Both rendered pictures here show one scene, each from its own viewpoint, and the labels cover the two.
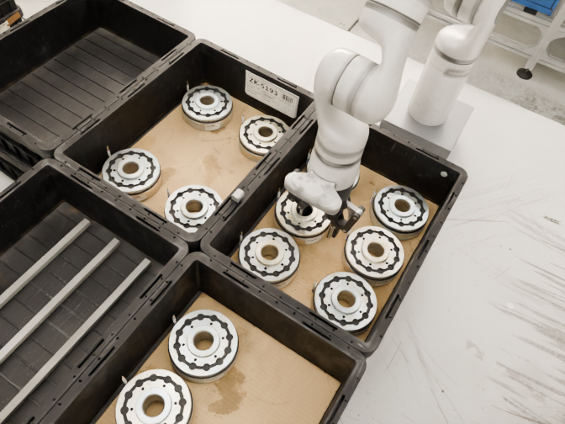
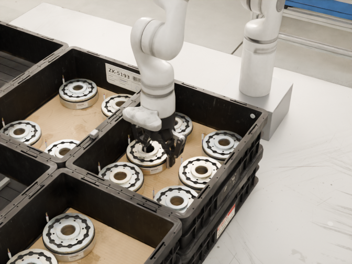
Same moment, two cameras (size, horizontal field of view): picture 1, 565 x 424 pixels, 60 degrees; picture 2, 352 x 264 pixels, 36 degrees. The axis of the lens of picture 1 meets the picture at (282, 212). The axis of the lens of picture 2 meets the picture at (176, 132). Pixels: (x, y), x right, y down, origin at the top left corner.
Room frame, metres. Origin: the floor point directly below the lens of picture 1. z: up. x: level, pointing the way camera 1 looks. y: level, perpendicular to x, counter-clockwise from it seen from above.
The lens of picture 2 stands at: (-0.46, -0.20, 1.70)
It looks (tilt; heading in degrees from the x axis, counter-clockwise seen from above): 39 degrees down; 6
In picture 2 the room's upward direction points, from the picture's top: straight up
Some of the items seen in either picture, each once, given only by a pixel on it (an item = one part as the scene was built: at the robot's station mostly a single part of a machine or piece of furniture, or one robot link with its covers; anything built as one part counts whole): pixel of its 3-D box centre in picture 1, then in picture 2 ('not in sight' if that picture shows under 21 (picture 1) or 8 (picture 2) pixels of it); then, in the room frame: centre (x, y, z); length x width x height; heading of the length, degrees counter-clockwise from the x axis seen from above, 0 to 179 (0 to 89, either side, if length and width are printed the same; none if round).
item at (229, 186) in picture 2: (337, 226); (172, 157); (0.47, -0.10, 0.87); 0.40 x 0.30 x 0.11; 155
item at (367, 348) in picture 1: (343, 210); (172, 140); (0.47, -0.10, 0.92); 0.40 x 0.30 x 0.02; 155
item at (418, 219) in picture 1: (401, 207); (223, 144); (0.54, -0.21, 0.86); 0.10 x 0.10 x 0.01
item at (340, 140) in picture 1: (343, 107); (153, 55); (0.49, -0.06, 1.12); 0.09 x 0.07 x 0.15; 62
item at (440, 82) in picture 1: (440, 82); (257, 62); (0.87, -0.29, 0.89); 0.09 x 0.09 x 0.17; 75
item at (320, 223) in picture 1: (303, 211); (147, 151); (0.50, -0.04, 0.86); 0.10 x 0.10 x 0.01
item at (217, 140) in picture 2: (402, 206); (223, 142); (0.54, -0.21, 0.86); 0.05 x 0.05 x 0.01
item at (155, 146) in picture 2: (303, 209); (147, 149); (0.50, -0.04, 0.86); 0.05 x 0.05 x 0.01
